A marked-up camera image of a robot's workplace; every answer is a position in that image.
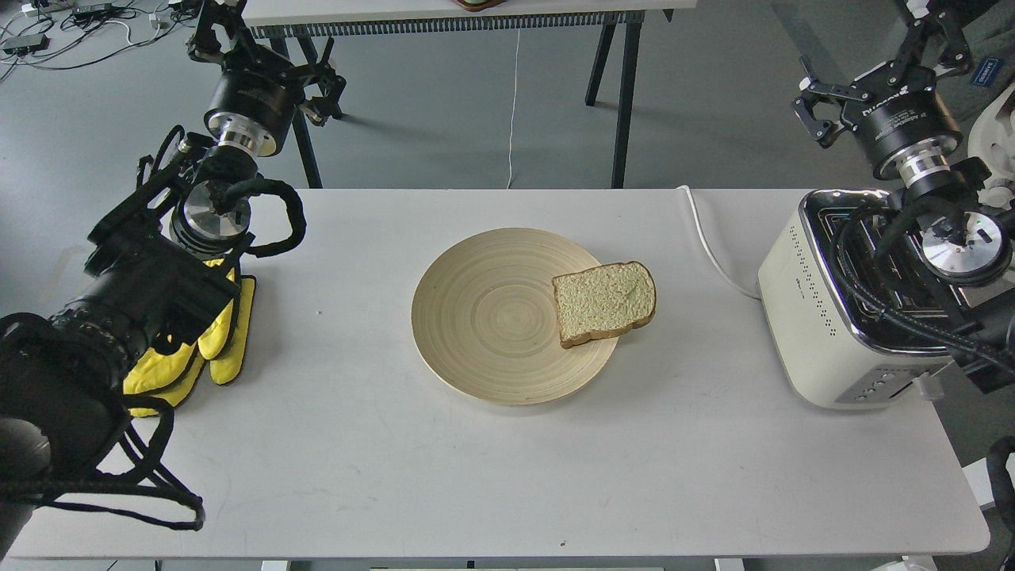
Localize round bamboo plate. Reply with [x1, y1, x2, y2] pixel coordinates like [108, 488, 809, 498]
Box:
[411, 228, 619, 405]

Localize background table with black legs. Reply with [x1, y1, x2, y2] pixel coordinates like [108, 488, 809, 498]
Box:
[242, 0, 675, 190]

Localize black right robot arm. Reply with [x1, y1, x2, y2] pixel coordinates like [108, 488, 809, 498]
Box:
[791, 1, 1013, 392]

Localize cream two-slot toaster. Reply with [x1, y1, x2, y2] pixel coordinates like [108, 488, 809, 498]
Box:
[757, 188, 979, 410]

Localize cables and power strips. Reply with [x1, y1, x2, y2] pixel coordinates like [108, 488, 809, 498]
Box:
[0, 0, 199, 80]

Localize thin white hanging cable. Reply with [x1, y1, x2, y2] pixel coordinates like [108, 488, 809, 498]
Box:
[506, 29, 522, 190]

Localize slice of bread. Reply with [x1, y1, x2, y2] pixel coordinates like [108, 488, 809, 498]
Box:
[551, 261, 657, 348]

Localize white chair base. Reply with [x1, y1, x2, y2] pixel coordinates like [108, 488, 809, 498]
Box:
[967, 83, 1014, 211]

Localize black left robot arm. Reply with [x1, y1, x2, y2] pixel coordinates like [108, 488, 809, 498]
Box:
[1, 1, 346, 550]

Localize white toaster power cord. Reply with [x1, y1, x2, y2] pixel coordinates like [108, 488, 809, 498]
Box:
[676, 185, 762, 301]

